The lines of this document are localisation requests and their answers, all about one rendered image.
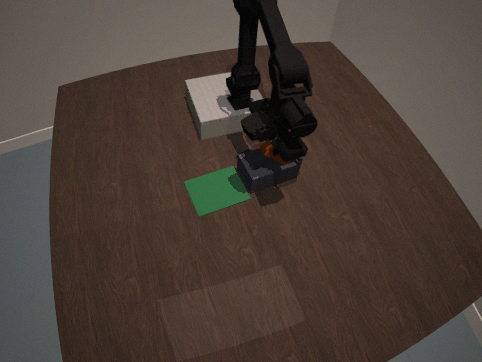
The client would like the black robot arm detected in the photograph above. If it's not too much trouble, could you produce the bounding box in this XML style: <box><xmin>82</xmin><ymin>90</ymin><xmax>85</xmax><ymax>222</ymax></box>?
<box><xmin>226</xmin><ymin>0</ymin><xmax>317</xmax><ymax>141</ymax></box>

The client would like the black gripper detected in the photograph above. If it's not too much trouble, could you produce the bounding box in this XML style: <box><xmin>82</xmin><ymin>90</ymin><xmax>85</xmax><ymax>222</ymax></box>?
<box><xmin>249</xmin><ymin>98</ymin><xmax>308</xmax><ymax>162</ymax></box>

